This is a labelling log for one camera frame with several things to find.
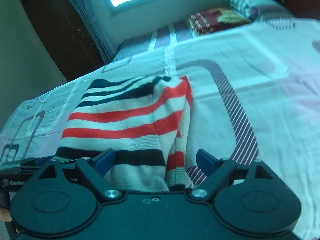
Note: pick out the dark wooden door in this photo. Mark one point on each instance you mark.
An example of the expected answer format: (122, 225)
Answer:
(57, 30)

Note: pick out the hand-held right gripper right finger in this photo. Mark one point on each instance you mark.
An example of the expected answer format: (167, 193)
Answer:
(206, 161)

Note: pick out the white patterned quilt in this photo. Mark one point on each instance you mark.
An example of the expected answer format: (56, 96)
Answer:
(250, 92)

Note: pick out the white red black striped sweater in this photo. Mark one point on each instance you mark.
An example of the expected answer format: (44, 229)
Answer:
(120, 125)

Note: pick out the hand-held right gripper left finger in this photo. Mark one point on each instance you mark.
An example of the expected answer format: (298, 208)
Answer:
(106, 161)

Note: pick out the grey curtain beside wardrobe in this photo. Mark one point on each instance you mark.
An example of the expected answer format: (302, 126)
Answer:
(85, 17)

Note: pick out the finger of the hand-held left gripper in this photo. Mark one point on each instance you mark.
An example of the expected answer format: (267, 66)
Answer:
(37, 161)

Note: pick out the dark red patterned pillow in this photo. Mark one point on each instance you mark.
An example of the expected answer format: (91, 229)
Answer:
(212, 20)

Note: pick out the purple striped bed sheet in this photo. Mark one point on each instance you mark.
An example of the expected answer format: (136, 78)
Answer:
(160, 38)

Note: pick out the person's left hand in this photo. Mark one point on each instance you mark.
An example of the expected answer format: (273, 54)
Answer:
(5, 215)

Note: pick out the plaid pillow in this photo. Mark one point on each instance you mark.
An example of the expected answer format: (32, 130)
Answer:
(255, 5)

